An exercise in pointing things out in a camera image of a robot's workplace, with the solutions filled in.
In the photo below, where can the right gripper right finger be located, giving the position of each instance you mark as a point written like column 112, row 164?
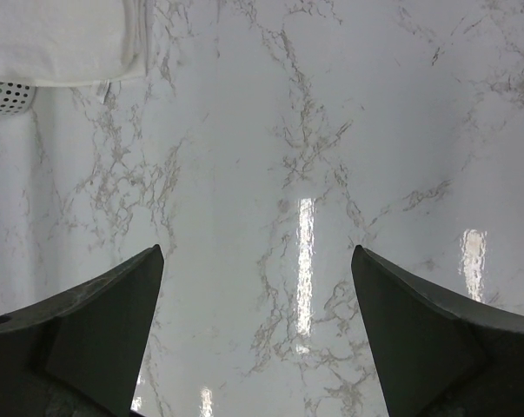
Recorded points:
column 438, row 353

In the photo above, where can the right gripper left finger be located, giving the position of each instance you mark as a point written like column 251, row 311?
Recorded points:
column 79, row 353

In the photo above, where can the white towel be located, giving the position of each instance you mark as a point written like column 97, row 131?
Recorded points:
column 72, row 43

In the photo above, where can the white perforated basket left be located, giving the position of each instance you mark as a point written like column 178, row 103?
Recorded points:
column 15, row 98

